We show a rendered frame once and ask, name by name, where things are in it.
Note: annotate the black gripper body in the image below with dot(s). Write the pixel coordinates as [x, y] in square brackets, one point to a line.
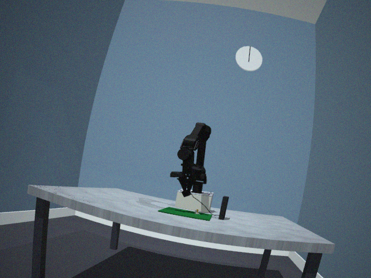
[183, 174]

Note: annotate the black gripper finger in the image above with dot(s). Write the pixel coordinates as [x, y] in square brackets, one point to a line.
[190, 182]
[183, 183]

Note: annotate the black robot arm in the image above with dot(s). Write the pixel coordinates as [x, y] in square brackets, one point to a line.
[196, 140]

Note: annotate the green circuit board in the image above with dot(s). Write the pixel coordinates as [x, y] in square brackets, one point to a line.
[186, 213]

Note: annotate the black cooling fan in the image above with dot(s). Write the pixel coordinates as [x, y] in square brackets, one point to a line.
[223, 207]

